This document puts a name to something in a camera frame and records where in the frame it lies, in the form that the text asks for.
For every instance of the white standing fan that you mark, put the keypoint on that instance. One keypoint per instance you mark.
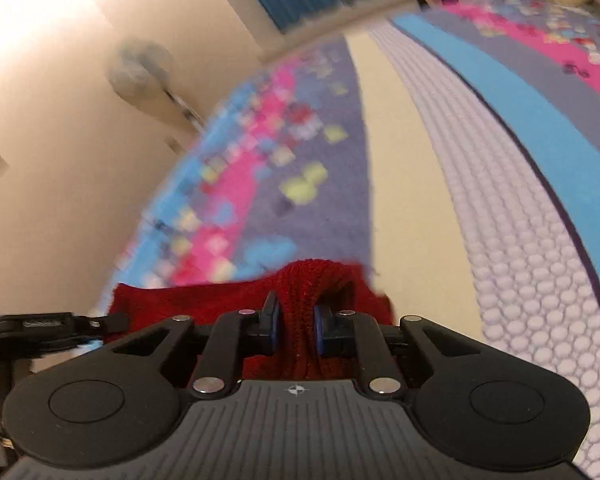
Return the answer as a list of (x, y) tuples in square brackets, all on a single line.
[(147, 77)]

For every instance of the floral striped printed blanket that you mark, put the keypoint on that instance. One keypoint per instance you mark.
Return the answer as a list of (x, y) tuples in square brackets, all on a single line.
[(455, 170)]

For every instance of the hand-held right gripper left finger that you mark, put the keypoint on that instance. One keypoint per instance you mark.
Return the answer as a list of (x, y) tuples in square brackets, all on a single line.
[(274, 324)]

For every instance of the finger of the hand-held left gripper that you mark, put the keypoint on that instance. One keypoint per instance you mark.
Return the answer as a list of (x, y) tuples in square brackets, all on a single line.
[(55, 324)]

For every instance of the red knit sweater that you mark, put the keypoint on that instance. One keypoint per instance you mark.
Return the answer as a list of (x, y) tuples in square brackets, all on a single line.
[(310, 290)]

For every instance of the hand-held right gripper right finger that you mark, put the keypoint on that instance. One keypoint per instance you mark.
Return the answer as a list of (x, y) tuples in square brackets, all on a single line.
[(321, 331)]

